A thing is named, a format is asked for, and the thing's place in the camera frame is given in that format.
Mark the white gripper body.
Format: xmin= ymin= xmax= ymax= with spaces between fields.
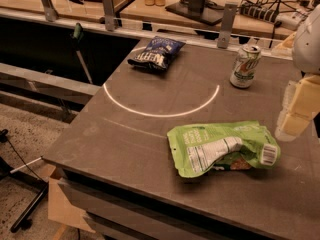
xmin=292 ymin=5 xmax=320 ymax=74

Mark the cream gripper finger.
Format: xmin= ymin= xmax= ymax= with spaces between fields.
xmin=289 ymin=74 xmax=320 ymax=121
xmin=279 ymin=113 xmax=310 ymax=137

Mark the green rice chip bag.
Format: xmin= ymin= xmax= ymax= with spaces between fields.
xmin=167 ymin=121 xmax=281 ymax=178

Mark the blue chip bag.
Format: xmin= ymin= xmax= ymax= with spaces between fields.
xmin=128 ymin=36 xmax=185 ymax=71

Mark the white power adapter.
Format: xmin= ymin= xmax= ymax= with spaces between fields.
xmin=276 ymin=11 xmax=308 ymax=31

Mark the black power strip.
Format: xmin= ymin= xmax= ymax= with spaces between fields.
xmin=240 ymin=3 xmax=279 ymax=23

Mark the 7up soda can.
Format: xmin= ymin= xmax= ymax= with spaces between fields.
xmin=229 ymin=44 xmax=261 ymax=89

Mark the black monitor stand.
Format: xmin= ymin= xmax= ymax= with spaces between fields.
xmin=165 ymin=0 xmax=224 ymax=26

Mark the black stand leg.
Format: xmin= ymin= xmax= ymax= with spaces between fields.
xmin=0 ymin=128 xmax=50 ymax=234

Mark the metal bracket right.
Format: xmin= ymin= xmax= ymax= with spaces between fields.
xmin=217 ymin=2 xmax=237 ymax=49

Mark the metal bracket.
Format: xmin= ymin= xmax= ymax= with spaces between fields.
xmin=41 ymin=0 xmax=58 ymax=22
xmin=217 ymin=2 xmax=237 ymax=49
xmin=102 ymin=0 xmax=116 ymax=31

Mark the metal bracket middle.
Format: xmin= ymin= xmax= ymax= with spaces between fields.
xmin=102 ymin=0 xmax=116 ymax=31

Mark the metal rail beam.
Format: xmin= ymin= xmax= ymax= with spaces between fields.
xmin=0 ymin=63 xmax=100 ymax=105

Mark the green handled tool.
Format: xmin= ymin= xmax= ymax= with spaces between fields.
xmin=72 ymin=22 xmax=94 ymax=85

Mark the metal bracket left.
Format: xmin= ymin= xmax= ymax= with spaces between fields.
xmin=41 ymin=0 xmax=58 ymax=22

